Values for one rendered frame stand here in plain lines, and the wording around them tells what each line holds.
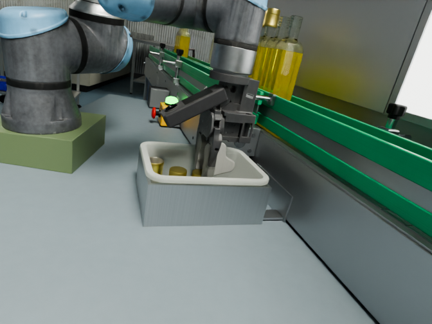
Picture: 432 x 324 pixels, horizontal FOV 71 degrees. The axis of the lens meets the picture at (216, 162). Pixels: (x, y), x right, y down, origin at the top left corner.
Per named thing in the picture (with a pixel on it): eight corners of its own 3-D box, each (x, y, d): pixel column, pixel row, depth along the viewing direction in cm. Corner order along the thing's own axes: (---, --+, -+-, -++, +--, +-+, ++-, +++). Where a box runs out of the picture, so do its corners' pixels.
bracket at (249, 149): (255, 157, 73) (261, 129, 70) (218, 155, 69) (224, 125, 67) (249, 152, 76) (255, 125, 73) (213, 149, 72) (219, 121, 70)
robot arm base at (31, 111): (-13, 131, 58) (-22, 78, 54) (19, 111, 71) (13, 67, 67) (72, 137, 61) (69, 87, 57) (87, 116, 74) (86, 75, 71)
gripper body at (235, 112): (249, 147, 55) (265, 81, 51) (206, 144, 52) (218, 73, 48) (234, 134, 62) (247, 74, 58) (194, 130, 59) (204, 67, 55)
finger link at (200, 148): (220, 179, 63) (232, 139, 58) (193, 178, 61) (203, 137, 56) (216, 170, 65) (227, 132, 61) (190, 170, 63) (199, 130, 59)
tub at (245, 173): (263, 222, 57) (275, 181, 54) (142, 225, 49) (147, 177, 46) (231, 181, 72) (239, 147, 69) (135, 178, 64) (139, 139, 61)
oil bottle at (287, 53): (283, 128, 78) (307, 41, 70) (264, 126, 76) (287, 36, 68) (274, 123, 83) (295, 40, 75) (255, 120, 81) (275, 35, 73)
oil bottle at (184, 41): (186, 70, 181) (193, 19, 171) (176, 69, 179) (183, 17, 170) (184, 69, 186) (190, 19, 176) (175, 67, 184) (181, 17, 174)
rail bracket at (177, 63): (179, 85, 120) (184, 50, 115) (161, 82, 117) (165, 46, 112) (177, 83, 123) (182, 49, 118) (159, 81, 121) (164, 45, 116)
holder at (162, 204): (286, 224, 59) (297, 188, 56) (143, 226, 49) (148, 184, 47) (251, 184, 74) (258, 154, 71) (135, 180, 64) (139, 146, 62)
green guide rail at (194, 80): (229, 121, 72) (235, 87, 69) (225, 121, 72) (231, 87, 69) (150, 56, 224) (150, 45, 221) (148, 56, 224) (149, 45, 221)
